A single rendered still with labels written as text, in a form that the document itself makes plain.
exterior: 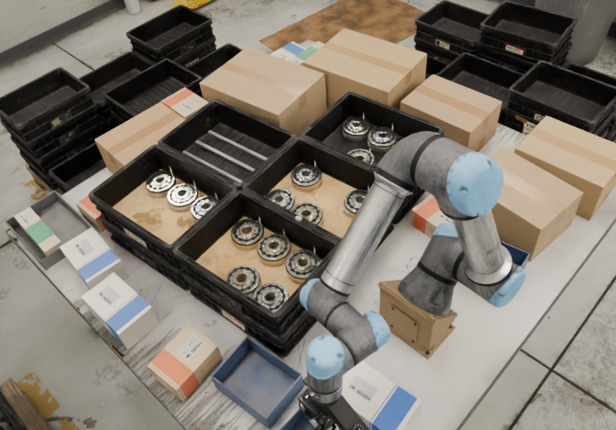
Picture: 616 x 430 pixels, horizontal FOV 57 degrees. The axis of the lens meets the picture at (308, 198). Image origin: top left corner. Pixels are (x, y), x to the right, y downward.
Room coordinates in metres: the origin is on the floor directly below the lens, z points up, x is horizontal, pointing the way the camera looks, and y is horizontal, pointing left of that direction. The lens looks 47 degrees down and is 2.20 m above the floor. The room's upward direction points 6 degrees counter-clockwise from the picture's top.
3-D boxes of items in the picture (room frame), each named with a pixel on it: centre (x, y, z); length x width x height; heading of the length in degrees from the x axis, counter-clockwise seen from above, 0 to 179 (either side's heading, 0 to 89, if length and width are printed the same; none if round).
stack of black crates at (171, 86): (2.39, 0.70, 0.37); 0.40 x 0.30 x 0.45; 132
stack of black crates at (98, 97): (2.69, 0.96, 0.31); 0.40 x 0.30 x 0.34; 132
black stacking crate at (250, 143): (1.52, 0.26, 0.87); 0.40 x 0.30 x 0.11; 48
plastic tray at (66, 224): (1.39, 0.92, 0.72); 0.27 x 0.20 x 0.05; 41
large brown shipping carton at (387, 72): (1.96, -0.29, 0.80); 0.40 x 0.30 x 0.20; 49
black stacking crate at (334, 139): (1.47, -0.24, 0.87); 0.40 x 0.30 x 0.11; 48
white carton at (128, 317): (0.99, 0.61, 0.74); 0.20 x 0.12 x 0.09; 43
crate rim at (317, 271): (1.03, 0.16, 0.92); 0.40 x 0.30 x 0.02; 48
